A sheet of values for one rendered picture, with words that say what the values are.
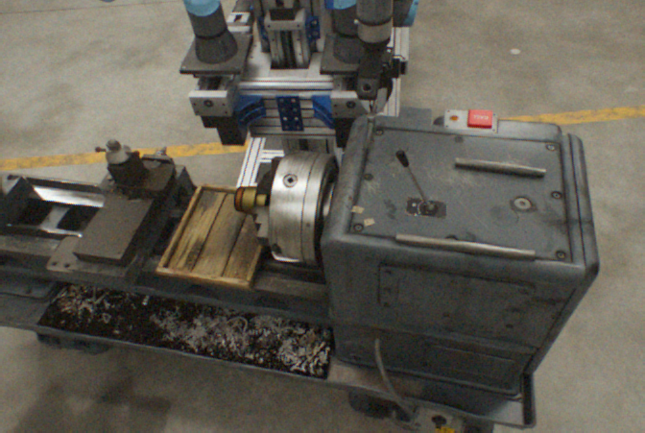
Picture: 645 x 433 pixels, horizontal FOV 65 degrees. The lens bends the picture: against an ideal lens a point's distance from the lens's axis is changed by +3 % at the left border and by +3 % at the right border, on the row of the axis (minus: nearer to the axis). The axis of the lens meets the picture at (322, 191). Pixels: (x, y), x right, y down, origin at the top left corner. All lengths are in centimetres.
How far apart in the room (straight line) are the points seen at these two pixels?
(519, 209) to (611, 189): 191
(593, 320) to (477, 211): 149
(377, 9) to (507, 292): 68
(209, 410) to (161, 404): 22
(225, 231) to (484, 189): 84
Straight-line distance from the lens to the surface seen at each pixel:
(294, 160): 131
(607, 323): 262
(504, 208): 120
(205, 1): 175
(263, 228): 135
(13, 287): 229
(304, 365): 175
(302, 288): 151
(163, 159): 183
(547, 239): 117
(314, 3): 187
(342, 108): 170
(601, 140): 334
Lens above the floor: 218
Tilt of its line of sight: 50 degrees down
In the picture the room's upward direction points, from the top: 8 degrees counter-clockwise
